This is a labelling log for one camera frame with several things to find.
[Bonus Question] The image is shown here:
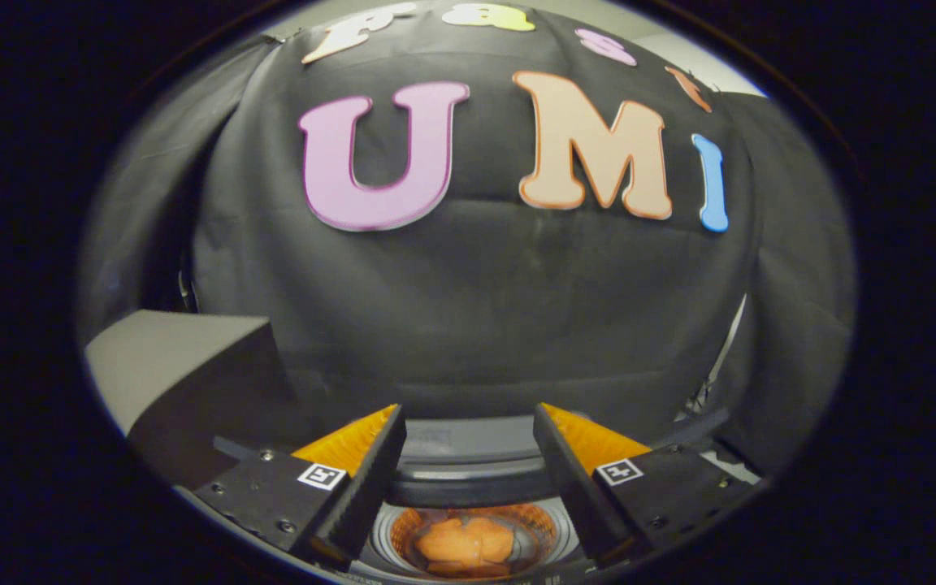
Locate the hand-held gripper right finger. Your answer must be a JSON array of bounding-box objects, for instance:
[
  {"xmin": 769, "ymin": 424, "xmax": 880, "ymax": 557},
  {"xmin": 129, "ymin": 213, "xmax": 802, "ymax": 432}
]
[{"xmin": 533, "ymin": 402, "xmax": 761, "ymax": 567}]

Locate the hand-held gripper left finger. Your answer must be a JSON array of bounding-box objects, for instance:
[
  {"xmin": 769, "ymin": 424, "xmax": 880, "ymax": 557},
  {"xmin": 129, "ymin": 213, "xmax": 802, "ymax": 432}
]
[{"xmin": 192, "ymin": 404, "xmax": 408, "ymax": 570}]

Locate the dark washing machine lid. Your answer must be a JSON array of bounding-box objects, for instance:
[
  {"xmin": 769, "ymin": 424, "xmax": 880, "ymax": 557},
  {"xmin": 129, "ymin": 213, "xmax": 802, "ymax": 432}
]
[{"xmin": 212, "ymin": 406, "xmax": 733, "ymax": 509}]

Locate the orange garment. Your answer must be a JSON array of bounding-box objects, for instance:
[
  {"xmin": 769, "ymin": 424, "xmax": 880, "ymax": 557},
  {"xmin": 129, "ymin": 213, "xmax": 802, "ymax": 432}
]
[{"xmin": 413, "ymin": 516, "xmax": 516, "ymax": 578}]

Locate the beige cabinet with dark top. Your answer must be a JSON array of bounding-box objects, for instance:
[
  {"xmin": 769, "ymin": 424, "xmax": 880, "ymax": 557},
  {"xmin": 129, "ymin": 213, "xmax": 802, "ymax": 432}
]
[{"xmin": 84, "ymin": 309, "xmax": 314, "ymax": 488}]

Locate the black backdrop cloth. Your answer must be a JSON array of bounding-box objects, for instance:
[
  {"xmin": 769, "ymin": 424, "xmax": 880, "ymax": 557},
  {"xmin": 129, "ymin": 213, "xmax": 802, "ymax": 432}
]
[{"xmin": 78, "ymin": 0, "xmax": 855, "ymax": 480}]

